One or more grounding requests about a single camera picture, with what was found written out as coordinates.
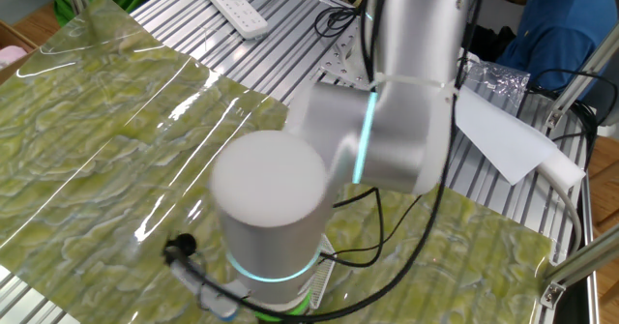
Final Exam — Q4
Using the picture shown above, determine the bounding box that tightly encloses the brown cardboard box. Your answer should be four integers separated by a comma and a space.
0, 19, 40, 86

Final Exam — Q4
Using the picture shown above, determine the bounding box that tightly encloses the green marble pattern mat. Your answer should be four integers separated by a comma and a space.
0, 0, 555, 324

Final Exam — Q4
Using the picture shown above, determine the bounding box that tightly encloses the white power strip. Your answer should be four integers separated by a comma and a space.
203, 0, 269, 40

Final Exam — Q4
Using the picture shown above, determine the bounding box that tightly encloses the grey flexible hose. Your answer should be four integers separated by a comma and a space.
536, 166, 584, 260

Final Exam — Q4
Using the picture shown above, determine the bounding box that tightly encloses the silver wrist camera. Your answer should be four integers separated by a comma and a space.
165, 253, 251, 322

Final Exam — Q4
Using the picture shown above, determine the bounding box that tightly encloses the white paper sheet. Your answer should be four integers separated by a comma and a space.
454, 84, 562, 186

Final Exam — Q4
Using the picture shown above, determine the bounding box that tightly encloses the white foam block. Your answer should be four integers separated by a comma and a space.
534, 144, 587, 191

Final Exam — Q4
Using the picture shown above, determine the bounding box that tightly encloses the pink soft item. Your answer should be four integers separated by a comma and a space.
0, 44, 29, 72

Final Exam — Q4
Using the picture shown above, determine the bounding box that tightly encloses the person in blue shirt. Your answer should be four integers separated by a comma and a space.
476, 0, 619, 101

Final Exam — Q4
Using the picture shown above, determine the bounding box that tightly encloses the clear plastic bag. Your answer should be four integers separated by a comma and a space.
457, 52, 531, 105

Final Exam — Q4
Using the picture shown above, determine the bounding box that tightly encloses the black cable bundle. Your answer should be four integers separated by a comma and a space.
526, 67, 619, 170

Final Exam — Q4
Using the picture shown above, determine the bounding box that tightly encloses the white mesh miniature goal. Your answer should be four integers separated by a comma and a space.
308, 234, 338, 310

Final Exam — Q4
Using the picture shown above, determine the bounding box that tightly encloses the black camera cable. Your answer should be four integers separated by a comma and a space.
162, 0, 488, 324

